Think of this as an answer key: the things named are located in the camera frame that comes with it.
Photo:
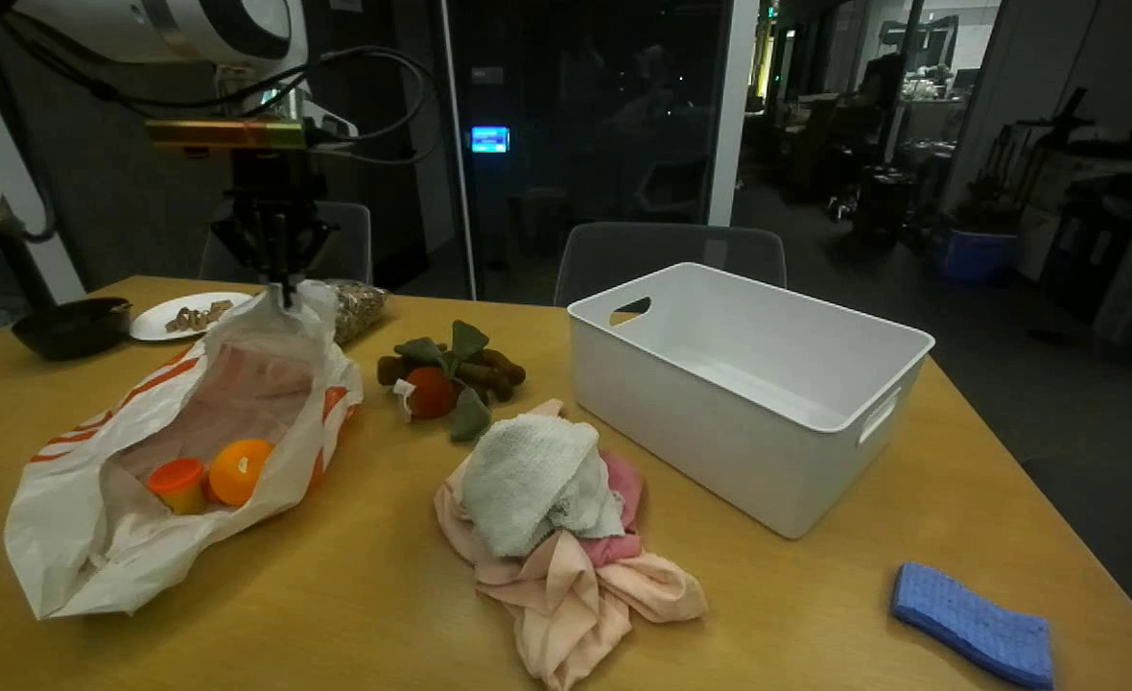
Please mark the white plate with food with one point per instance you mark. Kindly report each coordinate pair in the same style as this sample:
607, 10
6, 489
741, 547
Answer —
183, 315

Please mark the white diagonal pole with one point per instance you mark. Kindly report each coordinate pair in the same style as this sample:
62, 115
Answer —
13, 176

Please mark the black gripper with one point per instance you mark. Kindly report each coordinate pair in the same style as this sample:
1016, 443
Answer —
272, 212

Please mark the glowing blue screen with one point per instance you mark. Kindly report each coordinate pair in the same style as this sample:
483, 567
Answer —
490, 139

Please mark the green exit sign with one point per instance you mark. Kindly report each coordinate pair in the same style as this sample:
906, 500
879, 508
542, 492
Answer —
773, 10

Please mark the blue sponge cloth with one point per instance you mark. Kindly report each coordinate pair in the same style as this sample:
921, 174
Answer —
974, 623

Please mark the blue waste bin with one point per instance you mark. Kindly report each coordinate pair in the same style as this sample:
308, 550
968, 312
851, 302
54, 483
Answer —
975, 256

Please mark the bright pink cloth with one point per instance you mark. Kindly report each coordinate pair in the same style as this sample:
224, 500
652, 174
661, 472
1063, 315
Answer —
622, 510

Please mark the white pillar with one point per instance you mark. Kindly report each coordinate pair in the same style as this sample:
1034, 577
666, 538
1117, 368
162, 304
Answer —
735, 115

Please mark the black bowl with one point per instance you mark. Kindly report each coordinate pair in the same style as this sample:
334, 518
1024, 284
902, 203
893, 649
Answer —
71, 332

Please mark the grey white towel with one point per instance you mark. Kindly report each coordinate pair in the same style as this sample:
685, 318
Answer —
530, 482

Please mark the red plush with green leaves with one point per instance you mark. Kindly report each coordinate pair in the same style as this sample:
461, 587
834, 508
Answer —
432, 391

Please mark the orange plush ball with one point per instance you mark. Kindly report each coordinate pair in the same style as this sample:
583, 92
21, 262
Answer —
238, 469

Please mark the pale pink cloth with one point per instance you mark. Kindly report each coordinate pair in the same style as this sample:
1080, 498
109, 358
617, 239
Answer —
567, 614

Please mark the clear bag of snacks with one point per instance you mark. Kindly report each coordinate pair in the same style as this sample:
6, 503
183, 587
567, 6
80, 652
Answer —
363, 307

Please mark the white orange printed carrier bag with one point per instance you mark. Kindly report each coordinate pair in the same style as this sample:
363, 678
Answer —
91, 550

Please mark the brown plush toy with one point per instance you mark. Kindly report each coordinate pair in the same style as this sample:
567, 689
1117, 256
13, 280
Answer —
502, 375

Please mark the white plastic storage bin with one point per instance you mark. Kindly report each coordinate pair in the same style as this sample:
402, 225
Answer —
730, 407

